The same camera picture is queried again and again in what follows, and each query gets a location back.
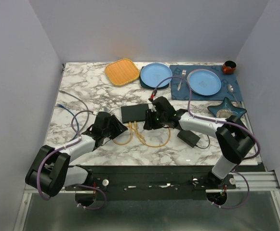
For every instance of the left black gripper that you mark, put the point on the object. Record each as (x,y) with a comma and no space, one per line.
(119,127)

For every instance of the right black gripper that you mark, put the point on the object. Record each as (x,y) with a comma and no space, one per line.
(149,123)

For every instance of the black network switch box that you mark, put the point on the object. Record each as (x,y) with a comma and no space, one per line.
(133,113)

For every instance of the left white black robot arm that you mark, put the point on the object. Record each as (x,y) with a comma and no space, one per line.
(50,170)

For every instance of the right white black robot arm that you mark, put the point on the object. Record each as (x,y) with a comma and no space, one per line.
(234,139)

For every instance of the black power adapter brick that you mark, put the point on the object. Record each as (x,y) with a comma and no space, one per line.
(188,137)

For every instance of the dark teal coaster under plate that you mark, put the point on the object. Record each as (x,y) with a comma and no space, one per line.
(142,84)

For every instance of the light blue plate left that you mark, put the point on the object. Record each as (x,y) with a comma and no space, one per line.
(155,73)

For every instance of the light blue plate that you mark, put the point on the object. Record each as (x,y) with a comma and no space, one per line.
(155,73)
(204,82)

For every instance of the silver fork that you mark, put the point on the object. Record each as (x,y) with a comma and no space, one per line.
(182,77)

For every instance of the light blue plate right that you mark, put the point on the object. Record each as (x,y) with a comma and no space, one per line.
(204,82)

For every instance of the orange woven square mat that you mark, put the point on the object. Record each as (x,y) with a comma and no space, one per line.
(122,72)

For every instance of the blue star shaped dish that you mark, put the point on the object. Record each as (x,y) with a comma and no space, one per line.
(226,109)

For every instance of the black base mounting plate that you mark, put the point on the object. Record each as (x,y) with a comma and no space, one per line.
(142,183)

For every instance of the silver spoon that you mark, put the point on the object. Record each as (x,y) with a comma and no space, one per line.
(231,90)

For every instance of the dark blue placemat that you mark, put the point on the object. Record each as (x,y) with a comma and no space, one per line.
(225,80)

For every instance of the red brown lacquer cup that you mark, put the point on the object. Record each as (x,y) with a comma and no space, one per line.
(229,67)

